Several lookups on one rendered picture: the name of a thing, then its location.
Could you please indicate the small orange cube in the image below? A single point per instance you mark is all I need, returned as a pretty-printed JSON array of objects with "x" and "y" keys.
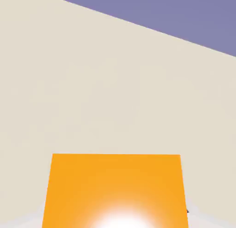
[{"x": 114, "y": 183}]

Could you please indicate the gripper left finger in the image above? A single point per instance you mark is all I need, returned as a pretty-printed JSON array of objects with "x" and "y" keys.
[{"x": 31, "y": 221}]

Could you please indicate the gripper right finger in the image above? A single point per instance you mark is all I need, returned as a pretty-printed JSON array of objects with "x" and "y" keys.
[{"x": 201, "y": 220}]

